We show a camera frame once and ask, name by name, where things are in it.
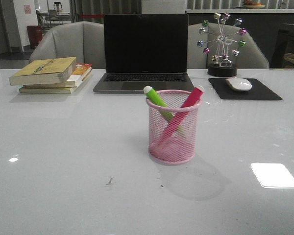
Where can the green marker pen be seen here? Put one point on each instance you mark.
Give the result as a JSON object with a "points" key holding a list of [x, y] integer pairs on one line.
{"points": [[154, 97]]}

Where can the pink marker pen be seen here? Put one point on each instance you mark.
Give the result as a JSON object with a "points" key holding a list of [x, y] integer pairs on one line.
{"points": [[191, 100]]}

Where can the pink mesh pen holder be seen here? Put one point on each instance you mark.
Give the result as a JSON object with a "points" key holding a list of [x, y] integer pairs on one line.
{"points": [[180, 146]]}

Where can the grey laptop computer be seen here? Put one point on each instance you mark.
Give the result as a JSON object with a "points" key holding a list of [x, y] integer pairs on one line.
{"points": [[145, 49]]}

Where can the orange white middle book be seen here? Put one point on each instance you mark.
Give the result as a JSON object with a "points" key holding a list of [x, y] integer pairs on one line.
{"points": [[80, 73]]}

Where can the grey right armchair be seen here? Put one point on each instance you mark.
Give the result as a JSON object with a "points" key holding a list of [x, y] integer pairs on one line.
{"points": [[250, 56]]}

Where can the grey armchair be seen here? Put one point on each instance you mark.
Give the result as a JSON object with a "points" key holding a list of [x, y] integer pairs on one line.
{"points": [[84, 40], [250, 56]]}

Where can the white computer mouse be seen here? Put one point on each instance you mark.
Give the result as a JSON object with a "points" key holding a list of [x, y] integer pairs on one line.
{"points": [[239, 84]]}

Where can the grey left armchair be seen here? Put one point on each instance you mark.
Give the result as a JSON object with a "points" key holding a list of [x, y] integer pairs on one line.
{"points": [[84, 40]]}

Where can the yellow top book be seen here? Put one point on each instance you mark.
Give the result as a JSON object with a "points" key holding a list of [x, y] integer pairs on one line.
{"points": [[46, 71]]}

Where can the ferris wheel kinetic desk toy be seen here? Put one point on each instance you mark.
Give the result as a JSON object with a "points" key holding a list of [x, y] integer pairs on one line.
{"points": [[221, 65]]}

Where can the black mouse pad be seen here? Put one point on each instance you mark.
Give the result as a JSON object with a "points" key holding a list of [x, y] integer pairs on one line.
{"points": [[259, 91]]}

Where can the pale bottom book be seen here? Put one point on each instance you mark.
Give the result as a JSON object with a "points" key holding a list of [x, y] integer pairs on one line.
{"points": [[54, 90]]}

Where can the red trash bin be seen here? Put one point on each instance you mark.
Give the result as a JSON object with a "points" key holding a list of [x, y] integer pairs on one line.
{"points": [[34, 35]]}

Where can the fruit bowl on counter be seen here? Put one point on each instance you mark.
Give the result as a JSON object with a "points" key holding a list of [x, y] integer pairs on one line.
{"points": [[250, 4]]}

